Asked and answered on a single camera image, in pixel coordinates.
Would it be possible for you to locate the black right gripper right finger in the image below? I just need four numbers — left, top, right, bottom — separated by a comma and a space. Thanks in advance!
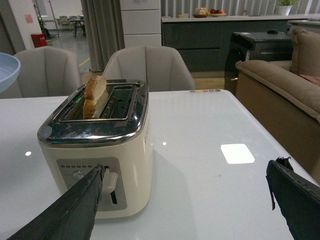
266, 157, 320, 240

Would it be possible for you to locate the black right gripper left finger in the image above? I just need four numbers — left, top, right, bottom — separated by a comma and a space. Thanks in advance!
9, 164, 105, 240

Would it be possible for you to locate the slice of brown bread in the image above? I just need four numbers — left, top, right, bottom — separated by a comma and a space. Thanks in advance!
82, 75, 107, 119

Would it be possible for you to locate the blue round plate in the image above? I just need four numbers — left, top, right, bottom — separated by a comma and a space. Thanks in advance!
0, 52, 21, 93

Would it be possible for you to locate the cream two-slot toaster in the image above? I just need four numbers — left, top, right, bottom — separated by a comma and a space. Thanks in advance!
37, 79, 153, 219

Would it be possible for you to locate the beige sofa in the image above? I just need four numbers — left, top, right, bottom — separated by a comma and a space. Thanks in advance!
235, 27, 320, 182

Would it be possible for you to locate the left grey upholstered chair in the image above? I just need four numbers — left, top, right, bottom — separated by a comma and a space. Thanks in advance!
0, 46, 82, 99

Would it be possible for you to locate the grey upholstered chair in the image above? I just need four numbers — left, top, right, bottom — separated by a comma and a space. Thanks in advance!
0, 46, 82, 99
102, 45, 195, 92

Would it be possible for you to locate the black computer mouse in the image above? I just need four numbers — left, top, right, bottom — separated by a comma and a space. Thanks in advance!
266, 29, 278, 35

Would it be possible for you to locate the right grey upholstered chair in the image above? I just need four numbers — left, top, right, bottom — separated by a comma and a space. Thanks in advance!
102, 45, 195, 92

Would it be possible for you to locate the dark grey kitchen counter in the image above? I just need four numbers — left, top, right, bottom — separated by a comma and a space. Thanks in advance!
161, 14, 309, 72

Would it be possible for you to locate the potted plant white pot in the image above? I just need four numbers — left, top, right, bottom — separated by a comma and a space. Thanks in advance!
274, 0, 308, 16

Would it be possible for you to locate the grey curtain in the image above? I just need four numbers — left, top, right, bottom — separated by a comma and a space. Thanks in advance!
81, 0, 125, 72

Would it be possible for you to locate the fruit bowl on counter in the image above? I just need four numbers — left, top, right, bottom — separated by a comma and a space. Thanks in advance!
209, 8, 227, 17

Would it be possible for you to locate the white drawer cabinet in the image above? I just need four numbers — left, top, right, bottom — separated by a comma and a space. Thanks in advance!
119, 0, 162, 48

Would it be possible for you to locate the wooden bowl with food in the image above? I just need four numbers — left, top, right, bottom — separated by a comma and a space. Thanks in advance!
193, 7, 211, 18

